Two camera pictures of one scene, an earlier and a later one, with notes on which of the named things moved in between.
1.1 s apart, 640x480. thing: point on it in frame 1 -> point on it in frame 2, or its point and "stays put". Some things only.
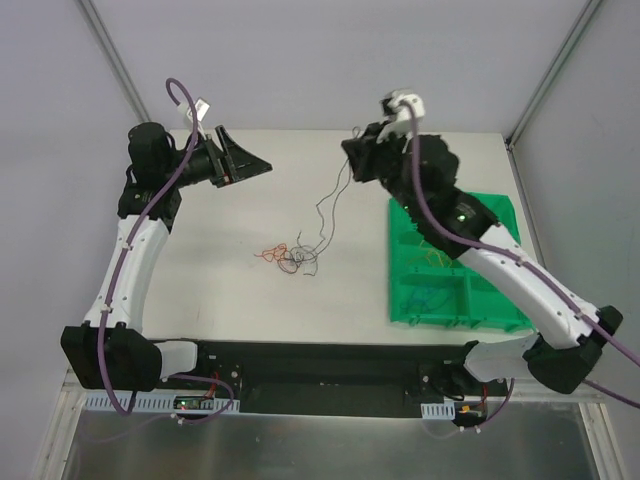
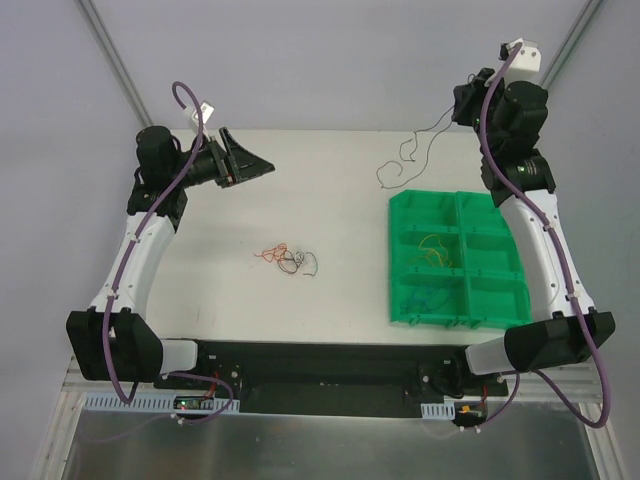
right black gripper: [363, 157] -> [465, 100]
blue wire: [429, 299] stays put
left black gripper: [220, 163] stays put
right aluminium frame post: [585, 18] stays put
